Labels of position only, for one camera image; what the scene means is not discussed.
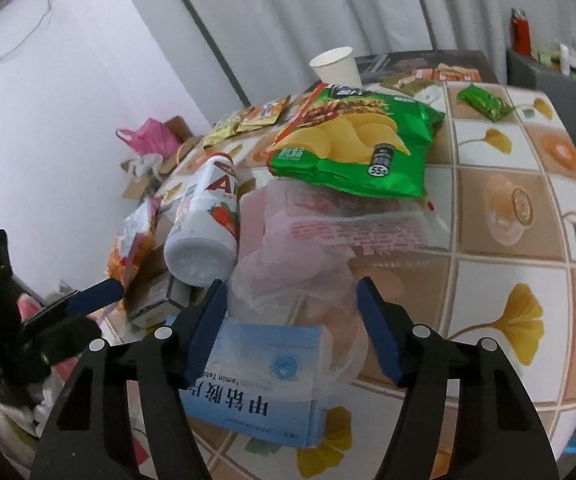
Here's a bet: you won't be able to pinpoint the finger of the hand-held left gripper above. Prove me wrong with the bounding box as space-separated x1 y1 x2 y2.
18 279 124 331

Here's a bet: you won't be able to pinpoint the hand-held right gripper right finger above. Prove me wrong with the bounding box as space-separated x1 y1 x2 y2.
357 276 559 480

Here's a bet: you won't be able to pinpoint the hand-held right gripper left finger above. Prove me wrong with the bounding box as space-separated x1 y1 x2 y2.
28 279 229 480

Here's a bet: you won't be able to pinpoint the small white carton box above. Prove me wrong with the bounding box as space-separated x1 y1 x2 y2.
126 260 193 331

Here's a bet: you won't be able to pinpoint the orange snack bag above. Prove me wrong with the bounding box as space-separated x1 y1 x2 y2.
106 197 161 293

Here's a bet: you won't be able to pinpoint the light blue medicine box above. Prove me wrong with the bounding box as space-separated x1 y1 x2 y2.
178 317 336 448

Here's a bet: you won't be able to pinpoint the white bottle with strawberry label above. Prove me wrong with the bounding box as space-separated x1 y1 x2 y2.
164 154 241 287

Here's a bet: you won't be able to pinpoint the clear plastic bag pink print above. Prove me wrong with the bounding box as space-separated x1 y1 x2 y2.
230 180 441 396

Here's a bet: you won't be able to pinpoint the green potato chip bag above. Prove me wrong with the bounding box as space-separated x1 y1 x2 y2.
267 82 446 200

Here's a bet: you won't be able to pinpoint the white plastic bags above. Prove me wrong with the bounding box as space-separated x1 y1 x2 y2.
0 360 68 441

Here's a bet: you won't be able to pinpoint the tile-pattern tablecloth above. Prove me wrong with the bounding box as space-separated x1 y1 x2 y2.
102 80 576 480

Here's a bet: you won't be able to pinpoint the brown cardboard box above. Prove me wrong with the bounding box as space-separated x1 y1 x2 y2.
120 116 209 201

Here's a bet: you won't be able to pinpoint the yellow-green snack packet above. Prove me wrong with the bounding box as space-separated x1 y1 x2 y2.
203 115 243 148

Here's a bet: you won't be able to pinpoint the small green snack packet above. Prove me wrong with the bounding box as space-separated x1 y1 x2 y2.
457 85 514 122

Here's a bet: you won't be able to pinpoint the flat orange packets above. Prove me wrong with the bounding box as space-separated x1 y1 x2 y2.
393 62 484 96

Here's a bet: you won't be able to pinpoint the white paper cup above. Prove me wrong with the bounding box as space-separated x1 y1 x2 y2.
310 47 361 88

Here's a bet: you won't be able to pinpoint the dark side table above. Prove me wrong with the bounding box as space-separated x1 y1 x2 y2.
355 50 499 83

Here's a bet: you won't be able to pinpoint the grey cabinet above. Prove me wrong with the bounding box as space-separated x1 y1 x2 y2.
505 47 576 96

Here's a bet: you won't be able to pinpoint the grey curtain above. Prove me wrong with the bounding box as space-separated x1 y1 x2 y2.
108 0 576 126

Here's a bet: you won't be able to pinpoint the red bottle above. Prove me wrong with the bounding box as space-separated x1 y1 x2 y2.
510 8 530 56

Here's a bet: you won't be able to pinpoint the toiletries clutter on cabinet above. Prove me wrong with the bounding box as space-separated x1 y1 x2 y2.
538 20 576 86

